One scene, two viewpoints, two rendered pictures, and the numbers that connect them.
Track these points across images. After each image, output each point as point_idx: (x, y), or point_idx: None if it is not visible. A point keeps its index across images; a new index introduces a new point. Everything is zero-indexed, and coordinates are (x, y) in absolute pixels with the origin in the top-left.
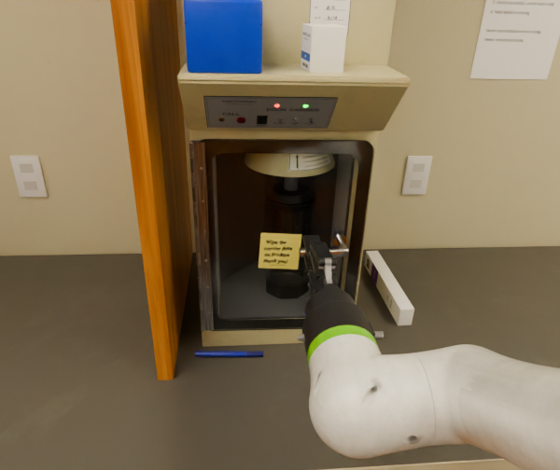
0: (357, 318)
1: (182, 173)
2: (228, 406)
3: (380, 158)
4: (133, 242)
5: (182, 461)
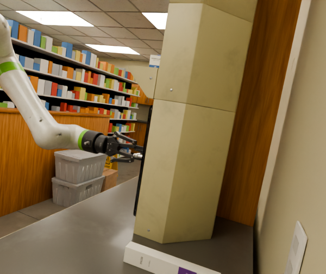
0: (90, 132)
1: (239, 159)
2: (129, 198)
3: (293, 212)
4: (260, 212)
5: (118, 188)
